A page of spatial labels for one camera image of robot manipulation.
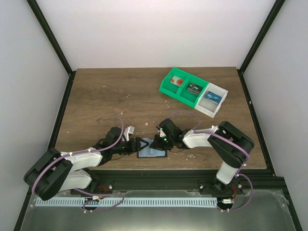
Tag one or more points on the green bin left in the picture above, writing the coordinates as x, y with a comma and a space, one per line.
169, 88

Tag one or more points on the green bin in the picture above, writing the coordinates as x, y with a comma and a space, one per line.
188, 98
169, 88

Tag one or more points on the left black frame post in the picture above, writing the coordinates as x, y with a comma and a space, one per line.
35, 8

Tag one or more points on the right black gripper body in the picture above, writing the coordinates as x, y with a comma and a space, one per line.
159, 142

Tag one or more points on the red white card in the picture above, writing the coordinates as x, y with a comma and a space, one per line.
177, 81

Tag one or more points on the green bin middle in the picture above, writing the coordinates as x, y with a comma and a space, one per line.
188, 98

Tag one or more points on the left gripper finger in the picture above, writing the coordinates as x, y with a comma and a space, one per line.
141, 142
139, 148

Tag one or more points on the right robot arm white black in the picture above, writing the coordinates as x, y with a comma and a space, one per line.
232, 145

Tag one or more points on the black aluminium front rail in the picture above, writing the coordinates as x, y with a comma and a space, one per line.
190, 180

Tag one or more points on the black frame post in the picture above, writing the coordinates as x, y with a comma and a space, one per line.
278, 4
35, 8

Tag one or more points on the black card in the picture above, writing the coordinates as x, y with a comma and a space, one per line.
194, 88

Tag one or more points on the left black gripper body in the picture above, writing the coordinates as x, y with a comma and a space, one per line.
134, 146

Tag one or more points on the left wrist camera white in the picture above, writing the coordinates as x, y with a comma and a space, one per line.
128, 132

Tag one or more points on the blue vip card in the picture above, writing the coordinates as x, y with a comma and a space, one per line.
213, 96

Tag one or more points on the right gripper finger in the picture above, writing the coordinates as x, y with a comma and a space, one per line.
154, 145
156, 139

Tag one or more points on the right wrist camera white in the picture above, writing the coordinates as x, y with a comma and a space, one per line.
161, 130

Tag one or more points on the right black frame post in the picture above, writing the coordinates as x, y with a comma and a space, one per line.
278, 4

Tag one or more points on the light blue slotted cable duct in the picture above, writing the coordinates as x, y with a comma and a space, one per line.
129, 202

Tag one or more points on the black card holder wallet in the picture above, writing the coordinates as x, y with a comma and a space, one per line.
151, 153

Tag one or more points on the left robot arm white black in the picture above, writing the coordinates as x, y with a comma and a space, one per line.
60, 171

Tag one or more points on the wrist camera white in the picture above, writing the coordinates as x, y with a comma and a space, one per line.
128, 132
161, 130

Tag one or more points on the white bin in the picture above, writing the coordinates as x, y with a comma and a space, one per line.
211, 100

